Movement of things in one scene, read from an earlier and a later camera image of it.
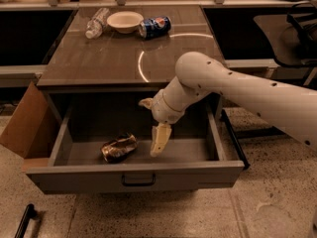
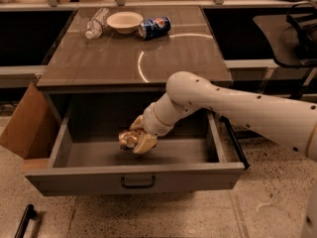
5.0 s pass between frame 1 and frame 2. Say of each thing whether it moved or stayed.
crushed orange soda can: moved
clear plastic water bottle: stayed
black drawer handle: stayed
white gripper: moved
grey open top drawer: stayed
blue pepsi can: stayed
